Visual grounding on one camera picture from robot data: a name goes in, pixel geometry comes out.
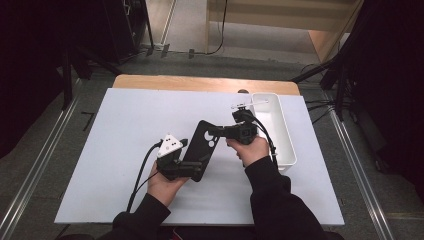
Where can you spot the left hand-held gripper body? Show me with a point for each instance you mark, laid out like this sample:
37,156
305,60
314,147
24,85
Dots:
170,146

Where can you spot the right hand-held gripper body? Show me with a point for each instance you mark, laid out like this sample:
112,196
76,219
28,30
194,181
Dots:
243,131

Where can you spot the black phone case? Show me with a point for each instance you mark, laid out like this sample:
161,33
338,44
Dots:
200,146

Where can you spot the white plastic bin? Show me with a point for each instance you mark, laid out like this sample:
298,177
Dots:
280,133

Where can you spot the person's right hand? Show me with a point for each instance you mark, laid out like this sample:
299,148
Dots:
251,151

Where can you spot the person's left hand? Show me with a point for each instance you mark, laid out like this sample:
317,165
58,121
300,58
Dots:
163,188

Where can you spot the wooden table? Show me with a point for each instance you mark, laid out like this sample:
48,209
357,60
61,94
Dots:
200,83

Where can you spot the white board table cover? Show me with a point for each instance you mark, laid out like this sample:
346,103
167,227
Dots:
116,150

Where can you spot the black tripod stand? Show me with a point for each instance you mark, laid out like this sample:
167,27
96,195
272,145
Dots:
340,93
67,83

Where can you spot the black equipment cabinet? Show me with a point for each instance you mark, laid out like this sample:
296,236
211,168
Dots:
123,30

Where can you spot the dark curtain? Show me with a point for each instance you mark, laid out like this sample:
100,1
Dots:
30,66
393,83

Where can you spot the light wooden shelf frame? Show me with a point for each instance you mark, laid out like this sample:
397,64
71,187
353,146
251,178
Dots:
266,20

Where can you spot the aluminium floor rail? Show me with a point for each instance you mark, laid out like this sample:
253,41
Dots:
363,176
40,160

